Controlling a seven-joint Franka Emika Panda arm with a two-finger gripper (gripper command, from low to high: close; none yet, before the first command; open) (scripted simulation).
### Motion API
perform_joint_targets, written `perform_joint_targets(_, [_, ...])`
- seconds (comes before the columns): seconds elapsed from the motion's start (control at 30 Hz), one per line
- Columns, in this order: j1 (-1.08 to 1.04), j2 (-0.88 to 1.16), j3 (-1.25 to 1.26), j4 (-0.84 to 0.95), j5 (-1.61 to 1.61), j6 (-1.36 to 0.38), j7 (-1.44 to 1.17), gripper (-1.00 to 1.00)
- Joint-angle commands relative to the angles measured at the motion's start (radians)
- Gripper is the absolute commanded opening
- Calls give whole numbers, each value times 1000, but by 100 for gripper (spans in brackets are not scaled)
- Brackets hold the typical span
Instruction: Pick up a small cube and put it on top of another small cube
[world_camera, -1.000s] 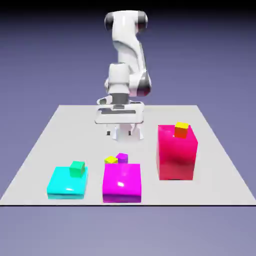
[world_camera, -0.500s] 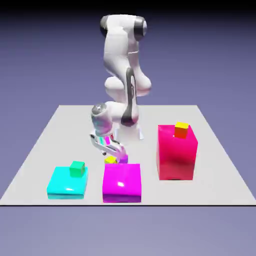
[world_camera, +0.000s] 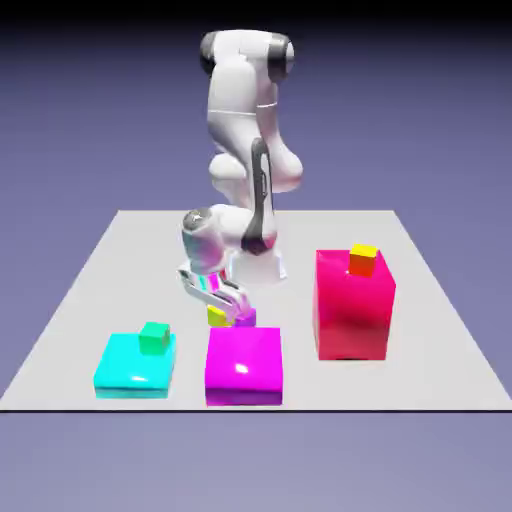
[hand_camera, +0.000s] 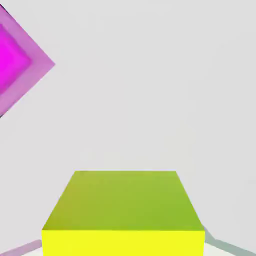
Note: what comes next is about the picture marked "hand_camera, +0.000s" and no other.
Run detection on small yellow cube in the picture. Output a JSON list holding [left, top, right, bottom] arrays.
[[41, 170, 206, 256]]

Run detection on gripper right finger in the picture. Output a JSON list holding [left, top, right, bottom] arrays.
[[203, 225, 256, 256]]

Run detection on large magenta box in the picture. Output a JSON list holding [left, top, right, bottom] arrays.
[[0, 3, 56, 119]]

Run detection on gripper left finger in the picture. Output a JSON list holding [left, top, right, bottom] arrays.
[[0, 238, 43, 256]]

